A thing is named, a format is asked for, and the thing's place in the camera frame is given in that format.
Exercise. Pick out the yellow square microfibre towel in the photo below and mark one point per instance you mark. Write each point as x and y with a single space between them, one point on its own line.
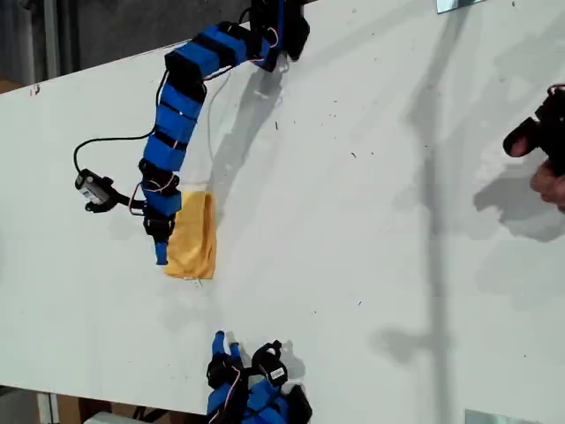
194 238

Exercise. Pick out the person's hand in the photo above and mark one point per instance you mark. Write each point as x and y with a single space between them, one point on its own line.
549 183

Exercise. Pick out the brown cardboard box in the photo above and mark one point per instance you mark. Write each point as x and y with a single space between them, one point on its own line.
110 404

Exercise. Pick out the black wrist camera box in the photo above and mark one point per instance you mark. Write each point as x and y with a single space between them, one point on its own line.
273 371
92 187

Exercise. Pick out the black camera mount stalk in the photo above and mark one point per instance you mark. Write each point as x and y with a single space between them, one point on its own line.
121 199

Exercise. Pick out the shiny metal bracket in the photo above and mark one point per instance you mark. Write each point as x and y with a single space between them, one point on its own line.
450 4

